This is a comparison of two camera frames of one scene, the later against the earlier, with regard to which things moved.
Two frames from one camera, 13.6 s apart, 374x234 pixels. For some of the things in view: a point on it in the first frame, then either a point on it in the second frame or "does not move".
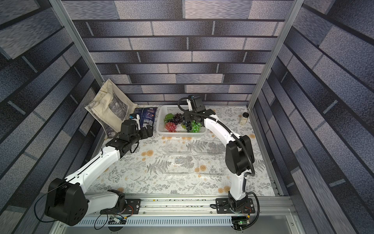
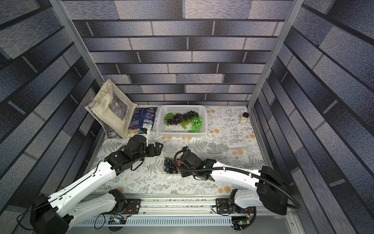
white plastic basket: x=161 y=110 does not move
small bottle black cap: x=244 y=118 does not move
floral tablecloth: x=184 y=165 does not move
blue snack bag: x=146 y=115 does not move
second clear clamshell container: x=194 y=146 does not move
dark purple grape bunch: x=178 y=118 does not move
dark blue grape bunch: x=188 y=124 to x=170 y=166
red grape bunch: x=171 y=126 to x=179 y=162
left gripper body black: x=142 y=134 to x=150 y=151
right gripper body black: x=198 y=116 to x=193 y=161
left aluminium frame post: x=64 y=15 does not move
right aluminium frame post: x=295 y=8 does not move
